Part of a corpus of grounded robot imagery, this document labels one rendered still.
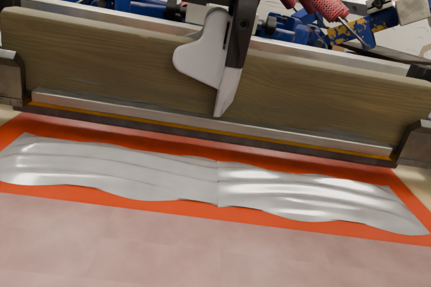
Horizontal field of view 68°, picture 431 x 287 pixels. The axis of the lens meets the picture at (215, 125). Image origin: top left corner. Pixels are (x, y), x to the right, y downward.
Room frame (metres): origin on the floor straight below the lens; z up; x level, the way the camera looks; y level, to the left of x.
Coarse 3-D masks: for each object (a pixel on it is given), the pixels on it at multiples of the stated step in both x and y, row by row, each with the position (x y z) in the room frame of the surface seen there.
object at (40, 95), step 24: (48, 96) 0.26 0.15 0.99; (72, 96) 0.27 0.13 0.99; (96, 96) 0.28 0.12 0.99; (168, 120) 0.27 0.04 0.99; (192, 120) 0.28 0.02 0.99; (216, 120) 0.28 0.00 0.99; (240, 120) 0.29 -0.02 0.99; (312, 144) 0.29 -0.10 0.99; (336, 144) 0.29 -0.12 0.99; (360, 144) 0.29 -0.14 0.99; (384, 144) 0.30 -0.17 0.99
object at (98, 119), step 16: (32, 112) 0.28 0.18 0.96; (48, 112) 0.29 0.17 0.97; (64, 112) 0.29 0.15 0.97; (144, 128) 0.29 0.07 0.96; (160, 128) 0.30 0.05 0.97; (176, 128) 0.30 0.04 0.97; (240, 144) 0.30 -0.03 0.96; (256, 144) 0.31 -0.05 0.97; (272, 144) 0.31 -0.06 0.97; (352, 160) 0.32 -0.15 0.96; (368, 160) 0.32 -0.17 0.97; (384, 160) 0.32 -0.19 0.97
